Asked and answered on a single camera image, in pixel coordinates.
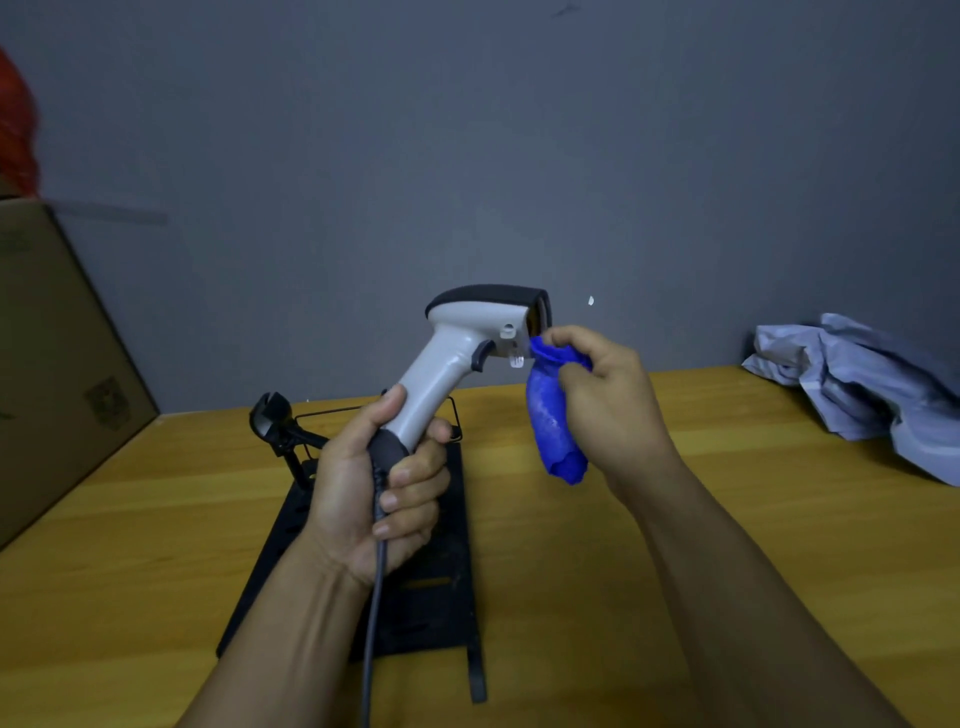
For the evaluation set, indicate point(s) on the white handheld barcode scanner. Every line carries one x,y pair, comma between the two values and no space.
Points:
457,352

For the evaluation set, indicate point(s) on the person's right thumb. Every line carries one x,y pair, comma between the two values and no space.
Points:
574,394

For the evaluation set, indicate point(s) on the person's left forearm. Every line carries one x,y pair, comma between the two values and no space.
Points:
289,637

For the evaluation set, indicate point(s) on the brown cardboard box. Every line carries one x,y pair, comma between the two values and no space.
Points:
52,360

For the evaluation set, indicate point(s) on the person's left middle finger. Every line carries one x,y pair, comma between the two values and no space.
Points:
418,463

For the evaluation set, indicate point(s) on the blue cleaning cloth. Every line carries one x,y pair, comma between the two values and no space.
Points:
553,420

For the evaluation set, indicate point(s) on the person's left little finger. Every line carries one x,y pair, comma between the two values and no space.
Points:
403,523

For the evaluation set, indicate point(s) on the black scanner stand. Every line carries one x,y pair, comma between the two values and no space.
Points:
420,555

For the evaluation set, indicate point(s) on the person's left thumb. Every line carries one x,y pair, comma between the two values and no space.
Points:
375,420

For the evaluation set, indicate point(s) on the person's right hand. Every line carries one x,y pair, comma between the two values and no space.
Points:
619,420

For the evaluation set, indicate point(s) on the red fluffy object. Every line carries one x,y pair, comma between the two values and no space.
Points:
16,127

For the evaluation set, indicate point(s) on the person's left hand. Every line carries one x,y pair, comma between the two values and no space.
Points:
341,495

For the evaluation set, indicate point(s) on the person's right forearm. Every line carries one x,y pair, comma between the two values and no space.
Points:
742,607

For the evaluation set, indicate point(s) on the crumpled grey plastic bag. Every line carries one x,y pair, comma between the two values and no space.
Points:
870,390

